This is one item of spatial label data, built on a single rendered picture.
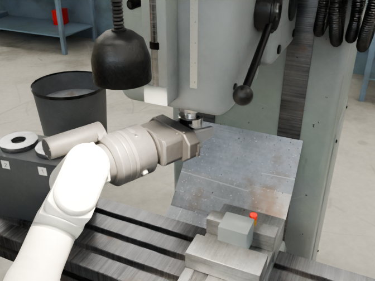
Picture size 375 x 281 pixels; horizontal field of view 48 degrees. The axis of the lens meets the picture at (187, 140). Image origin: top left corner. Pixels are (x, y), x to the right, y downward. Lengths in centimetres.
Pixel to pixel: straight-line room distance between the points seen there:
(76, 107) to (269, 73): 171
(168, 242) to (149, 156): 38
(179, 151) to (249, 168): 47
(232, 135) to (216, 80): 57
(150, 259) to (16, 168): 38
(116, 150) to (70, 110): 198
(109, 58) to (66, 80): 255
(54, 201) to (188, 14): 32
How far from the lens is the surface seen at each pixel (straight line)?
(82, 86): 305
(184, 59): 64
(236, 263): 83
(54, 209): 61
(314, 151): 116
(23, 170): 106
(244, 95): 60
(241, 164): 118
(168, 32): 60
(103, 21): 609
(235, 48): 63
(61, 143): 67
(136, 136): 69
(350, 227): 264
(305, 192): 123
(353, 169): 318
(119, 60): 49
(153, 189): 277
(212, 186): 119
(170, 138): 71
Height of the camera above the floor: 160
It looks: 29 degrees down
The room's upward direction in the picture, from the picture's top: straight up
